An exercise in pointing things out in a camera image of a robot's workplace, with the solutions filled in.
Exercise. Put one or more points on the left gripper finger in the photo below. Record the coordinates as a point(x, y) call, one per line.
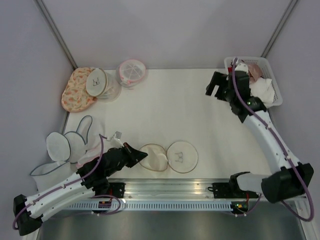
point(138, 157)
point(134, 152)

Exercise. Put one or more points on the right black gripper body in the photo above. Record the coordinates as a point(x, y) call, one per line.
point(225, 93)

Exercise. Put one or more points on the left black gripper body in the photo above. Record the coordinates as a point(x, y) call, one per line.
point(127, 160)

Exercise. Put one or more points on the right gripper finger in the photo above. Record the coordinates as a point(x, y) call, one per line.
point(219, 79)
point(210, 88)

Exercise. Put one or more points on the pink lace bra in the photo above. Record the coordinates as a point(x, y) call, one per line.
point(254, 72)

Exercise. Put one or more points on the beige round mesh laundry bag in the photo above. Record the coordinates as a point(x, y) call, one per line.
point(181, 156)

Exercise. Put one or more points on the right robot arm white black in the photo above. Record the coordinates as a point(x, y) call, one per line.
point(289, 177)

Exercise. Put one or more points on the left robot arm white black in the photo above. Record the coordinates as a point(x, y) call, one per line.
point(29, 216)

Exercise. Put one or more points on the white bra in basket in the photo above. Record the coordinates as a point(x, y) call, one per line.
point(263, 89)

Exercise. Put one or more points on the white grey-trimmed mesh laundry bag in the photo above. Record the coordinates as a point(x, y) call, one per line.
point(68, 151)

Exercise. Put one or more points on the beige cylindrical mesh laundry bag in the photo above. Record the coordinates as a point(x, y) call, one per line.
point(102, 85)

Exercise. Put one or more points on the floral peach laundry bag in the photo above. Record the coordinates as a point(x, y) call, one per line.
point(75, 98)

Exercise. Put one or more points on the pink trimmed mesh laundry bag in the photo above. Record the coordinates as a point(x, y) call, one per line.
point(130, 73)

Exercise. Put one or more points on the white plastic basket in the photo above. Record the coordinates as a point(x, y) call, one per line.
point(267, 73)

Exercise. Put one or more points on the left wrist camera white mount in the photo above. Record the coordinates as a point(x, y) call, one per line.
point(115, 140)

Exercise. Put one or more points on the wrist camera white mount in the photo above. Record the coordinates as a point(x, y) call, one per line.
point(115, 140)
point(242, 67)

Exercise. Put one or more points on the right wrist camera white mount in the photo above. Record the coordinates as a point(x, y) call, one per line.
point(242, 67)

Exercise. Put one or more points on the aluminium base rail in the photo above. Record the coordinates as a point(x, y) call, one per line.
point(138, 189)

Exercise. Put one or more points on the white slotted cable duct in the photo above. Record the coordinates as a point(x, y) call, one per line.
point(95, 205)

